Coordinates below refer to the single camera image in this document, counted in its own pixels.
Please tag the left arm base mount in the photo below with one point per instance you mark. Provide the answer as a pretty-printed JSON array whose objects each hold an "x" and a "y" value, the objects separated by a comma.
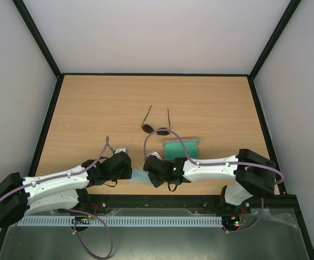
[{"x": 89, "y": 203}]

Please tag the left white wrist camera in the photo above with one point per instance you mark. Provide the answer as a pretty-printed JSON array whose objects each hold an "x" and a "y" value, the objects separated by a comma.
[{"x": 122, "y": 149}]

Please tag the grey glasses case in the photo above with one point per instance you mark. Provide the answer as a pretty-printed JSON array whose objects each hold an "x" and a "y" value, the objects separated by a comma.
[{"x": 173, "y": 148}]

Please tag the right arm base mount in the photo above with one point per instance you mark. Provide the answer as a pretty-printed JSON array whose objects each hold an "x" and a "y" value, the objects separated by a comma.
[{"x": 217, "y": 205}]

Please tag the black aluminium frame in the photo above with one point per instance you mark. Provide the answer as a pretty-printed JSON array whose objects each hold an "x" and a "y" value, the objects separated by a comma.
[{"x": 182, "y": 64}]

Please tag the light blue slotted cable duct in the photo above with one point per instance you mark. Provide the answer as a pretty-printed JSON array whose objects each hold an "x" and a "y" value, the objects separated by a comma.
[{"x": 123, "y": 221}]

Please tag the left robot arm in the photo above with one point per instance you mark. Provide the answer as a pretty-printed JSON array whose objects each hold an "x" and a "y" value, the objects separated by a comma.
[{"x": 24, "y": 196}]

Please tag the light blue cleaning cloth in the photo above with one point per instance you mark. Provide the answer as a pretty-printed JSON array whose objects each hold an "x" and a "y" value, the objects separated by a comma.
[{"x": 139, "y": 176}]

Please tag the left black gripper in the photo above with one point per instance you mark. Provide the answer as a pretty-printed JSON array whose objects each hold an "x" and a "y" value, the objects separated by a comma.
[{"x": 128, "y": 175}]

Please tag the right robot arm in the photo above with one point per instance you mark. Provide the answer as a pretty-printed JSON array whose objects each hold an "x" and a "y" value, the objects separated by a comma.
[{"x": 253, "y": 174}]

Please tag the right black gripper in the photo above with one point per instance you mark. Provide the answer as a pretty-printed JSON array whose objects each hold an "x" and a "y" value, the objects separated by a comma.
[{"x": 150, "y": 164}]

